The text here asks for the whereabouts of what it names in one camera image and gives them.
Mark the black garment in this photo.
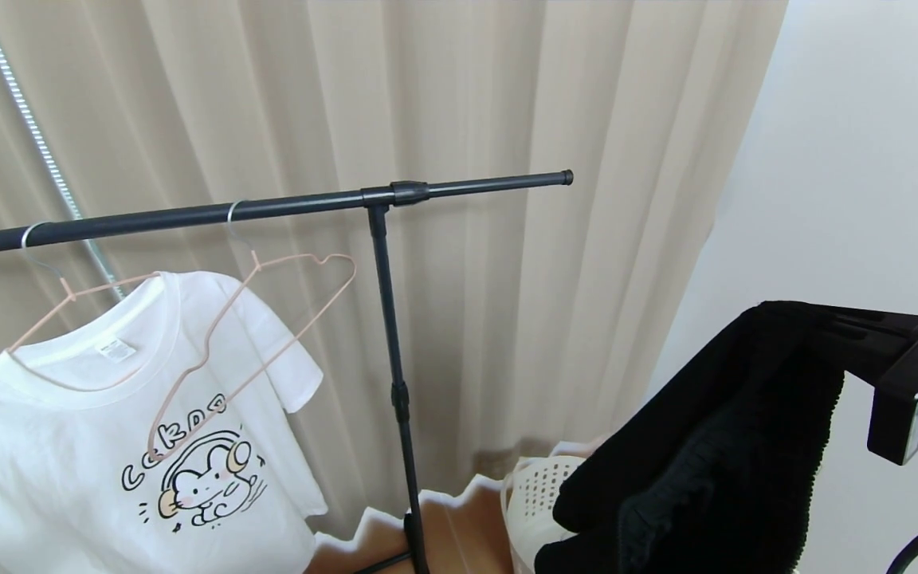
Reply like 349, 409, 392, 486
535, 301, 848, 574

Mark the black clothes rack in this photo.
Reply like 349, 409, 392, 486
0, 169, 575, 574

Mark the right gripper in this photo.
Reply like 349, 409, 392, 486
867, 289, 918, 466

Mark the white laundry basket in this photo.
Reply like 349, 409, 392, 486
500, 454, 591, 574

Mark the pink clothes hanger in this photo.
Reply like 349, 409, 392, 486
6, 223, 163, 393
145, 201, 357, 463

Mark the white printed T-shirt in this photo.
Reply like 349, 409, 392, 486
0, 270, 329, 574

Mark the beige curtain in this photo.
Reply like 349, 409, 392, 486
0, 0, 788, 543

